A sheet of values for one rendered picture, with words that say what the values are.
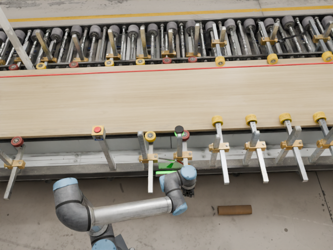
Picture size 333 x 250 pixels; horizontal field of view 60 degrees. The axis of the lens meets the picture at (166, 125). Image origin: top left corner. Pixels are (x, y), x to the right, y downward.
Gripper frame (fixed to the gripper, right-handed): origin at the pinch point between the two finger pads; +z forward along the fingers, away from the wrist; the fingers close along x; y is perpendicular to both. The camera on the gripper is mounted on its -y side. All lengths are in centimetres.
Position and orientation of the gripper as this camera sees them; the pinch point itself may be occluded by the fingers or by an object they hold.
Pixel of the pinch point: (187, 192)
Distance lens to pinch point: 202.5
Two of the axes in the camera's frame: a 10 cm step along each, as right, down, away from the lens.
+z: 0.4, 5.7, 8.2
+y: 0.2, 8.2, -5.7
